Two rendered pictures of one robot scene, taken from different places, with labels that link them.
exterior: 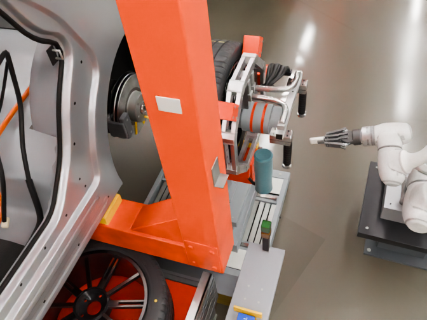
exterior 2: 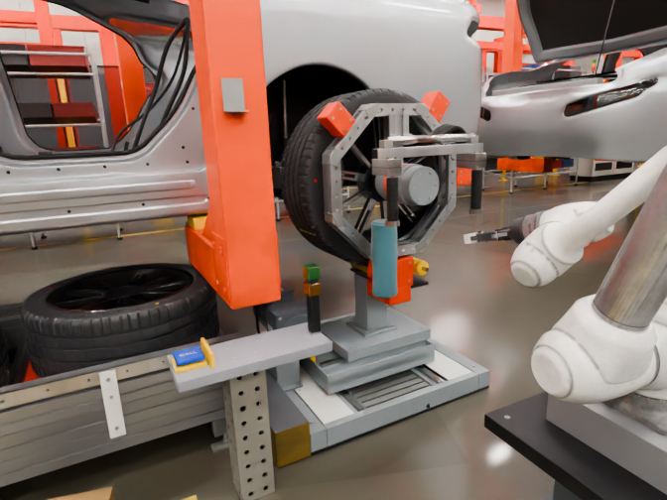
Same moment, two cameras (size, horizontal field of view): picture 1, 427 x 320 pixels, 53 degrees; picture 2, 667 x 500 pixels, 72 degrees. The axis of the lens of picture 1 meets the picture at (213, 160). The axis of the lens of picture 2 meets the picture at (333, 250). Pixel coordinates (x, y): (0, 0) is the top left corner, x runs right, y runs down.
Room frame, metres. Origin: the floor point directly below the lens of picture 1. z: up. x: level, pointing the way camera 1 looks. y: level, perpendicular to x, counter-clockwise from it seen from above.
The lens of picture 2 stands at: (0.04, -1.03, 1.02)
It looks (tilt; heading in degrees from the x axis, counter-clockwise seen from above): 14 degrees down; 38
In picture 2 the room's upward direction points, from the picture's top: 2 degrees counter-clockwise
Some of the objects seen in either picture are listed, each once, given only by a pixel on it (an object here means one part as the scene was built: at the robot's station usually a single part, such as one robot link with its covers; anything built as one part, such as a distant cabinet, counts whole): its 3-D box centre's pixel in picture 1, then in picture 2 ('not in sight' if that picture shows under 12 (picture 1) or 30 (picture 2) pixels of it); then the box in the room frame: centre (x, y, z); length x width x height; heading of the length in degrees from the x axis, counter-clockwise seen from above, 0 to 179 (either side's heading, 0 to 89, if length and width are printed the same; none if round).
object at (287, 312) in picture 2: not in sight; (281, 329); (1.27, 0.24, 0.26); 0.42 x 0.18 x 0.35; 66
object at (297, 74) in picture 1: (276, 74); (438, 128); (1.53, -0.33, 1.03); 0.19 x 0.18 x 0.11; 66
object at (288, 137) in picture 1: (281, 136); (386, 166); (1.25, -0.29, 0.93); 0.09 x 0.05 x 0.05; 66
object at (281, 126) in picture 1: (265, 103); (389, 130); (1.35, -0.25, 1.03); 0.19 x 0.18 x 0.11; 66
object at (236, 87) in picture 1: (245, 115); (393, 182); (1.49, -0.18, 0.85); 0.54 x 0.07 x 0.54; 156
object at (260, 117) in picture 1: (260, 117); (405, 184); (1.46, -0.24, 0.85); 0.21 x 0.14 x 0.14; 66
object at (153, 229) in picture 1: (135, 216); (218, 229); (1.12, 0.37, 0.69); 0.52 x 0.17 x 0.35; 66
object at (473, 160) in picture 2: (297, 86); (470, 160); (1.56, -0.43, 0.93); 0.09 x 0.05 x 0.05; 66
